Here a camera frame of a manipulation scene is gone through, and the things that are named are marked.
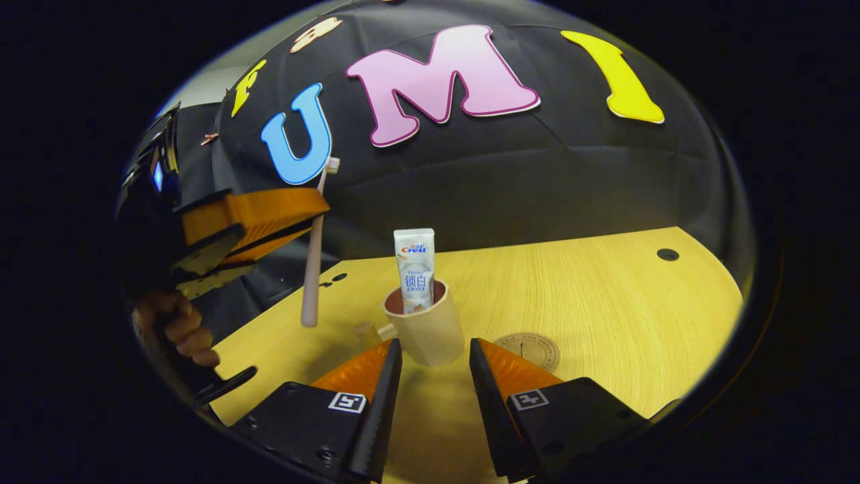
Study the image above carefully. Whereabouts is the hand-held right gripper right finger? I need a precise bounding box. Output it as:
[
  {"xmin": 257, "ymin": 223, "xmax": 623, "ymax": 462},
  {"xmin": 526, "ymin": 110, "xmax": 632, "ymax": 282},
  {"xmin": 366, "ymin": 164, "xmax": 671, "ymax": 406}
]
[{"xmin": 469, "ymin": 338, "xmax": 649, "ymax": 483}]

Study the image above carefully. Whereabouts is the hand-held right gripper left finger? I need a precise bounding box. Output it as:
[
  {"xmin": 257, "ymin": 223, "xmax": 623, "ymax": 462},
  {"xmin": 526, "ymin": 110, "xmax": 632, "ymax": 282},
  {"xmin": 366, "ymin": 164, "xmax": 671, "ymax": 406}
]
[{"xmin": 232, "ymin": 338, "xmax": 402, "ymax": 483}]

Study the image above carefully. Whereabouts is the pink toothbrush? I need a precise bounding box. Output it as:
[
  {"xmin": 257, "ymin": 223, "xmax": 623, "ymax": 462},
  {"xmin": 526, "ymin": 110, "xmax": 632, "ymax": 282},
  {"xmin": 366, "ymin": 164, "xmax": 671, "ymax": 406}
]
[{"xmin": 300, "ymin": 157, "xmax": 341, "ymax": 328}]

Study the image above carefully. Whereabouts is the beige cup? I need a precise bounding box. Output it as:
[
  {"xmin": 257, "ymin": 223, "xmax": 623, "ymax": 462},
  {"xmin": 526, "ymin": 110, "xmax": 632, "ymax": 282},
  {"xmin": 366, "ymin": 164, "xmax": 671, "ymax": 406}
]
[{"xmin": 355, "ymin": 279, "xmax": 466, "ymax": 367}]

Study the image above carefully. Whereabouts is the white toothpaste tube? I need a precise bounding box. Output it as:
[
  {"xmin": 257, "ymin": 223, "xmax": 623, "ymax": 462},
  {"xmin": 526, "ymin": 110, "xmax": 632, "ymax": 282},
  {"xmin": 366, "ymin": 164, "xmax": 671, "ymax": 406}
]
[{"xmin": 394, "ymin": 228, "xmax": 436, "ymax": 315}]

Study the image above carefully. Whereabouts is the wooden desktop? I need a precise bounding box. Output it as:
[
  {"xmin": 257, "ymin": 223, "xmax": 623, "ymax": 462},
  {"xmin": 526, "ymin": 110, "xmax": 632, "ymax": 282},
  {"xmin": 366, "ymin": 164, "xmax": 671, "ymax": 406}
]
[{"xmin": 210, "ymin": 227, "xmax": 745, "ymax": 484}]

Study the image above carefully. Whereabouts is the black backdrop cloth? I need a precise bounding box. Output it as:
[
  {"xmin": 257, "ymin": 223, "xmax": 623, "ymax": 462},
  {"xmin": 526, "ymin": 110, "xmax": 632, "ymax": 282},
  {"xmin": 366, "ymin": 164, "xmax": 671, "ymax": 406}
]
[{"xmin": 121, "ymin": 0, "xmax": 753, "ymax": 337}]

